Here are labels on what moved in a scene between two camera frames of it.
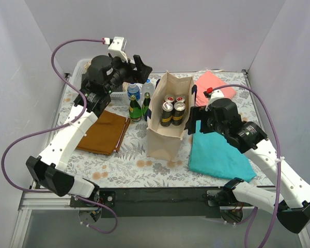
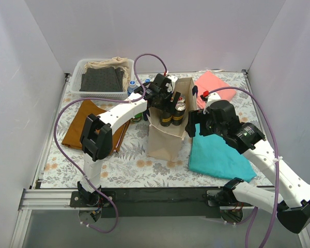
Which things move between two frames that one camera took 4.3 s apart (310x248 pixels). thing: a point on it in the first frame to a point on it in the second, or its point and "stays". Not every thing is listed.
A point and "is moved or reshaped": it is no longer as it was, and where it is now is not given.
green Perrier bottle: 146,101 is moved or reshaped
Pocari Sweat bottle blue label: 134,89 stays
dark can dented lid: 166,114 stays
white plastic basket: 77,76 stays
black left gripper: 132,71 to 169,97
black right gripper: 198,119 stays
